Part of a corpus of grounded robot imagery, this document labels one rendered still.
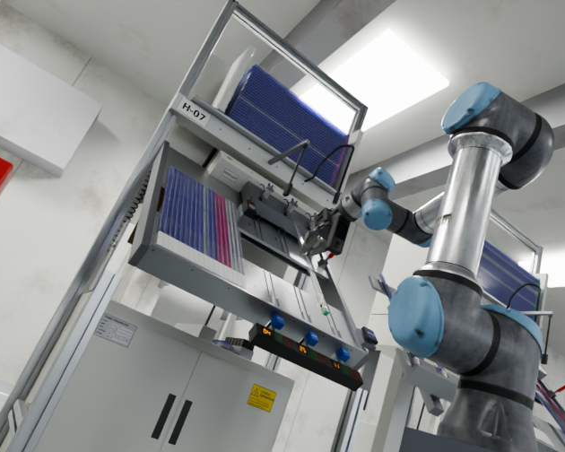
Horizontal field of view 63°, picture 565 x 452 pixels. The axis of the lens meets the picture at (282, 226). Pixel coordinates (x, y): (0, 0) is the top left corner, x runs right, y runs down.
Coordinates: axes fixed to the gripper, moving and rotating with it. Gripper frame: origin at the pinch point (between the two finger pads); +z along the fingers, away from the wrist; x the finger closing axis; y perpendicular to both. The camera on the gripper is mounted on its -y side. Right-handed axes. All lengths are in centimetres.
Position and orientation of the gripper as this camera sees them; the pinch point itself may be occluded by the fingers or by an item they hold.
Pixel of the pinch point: (306, 253)
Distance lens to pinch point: 145.6
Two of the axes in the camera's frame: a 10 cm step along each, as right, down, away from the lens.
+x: -7.9, -4.8, -3.8
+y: 0.2, -6.3, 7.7
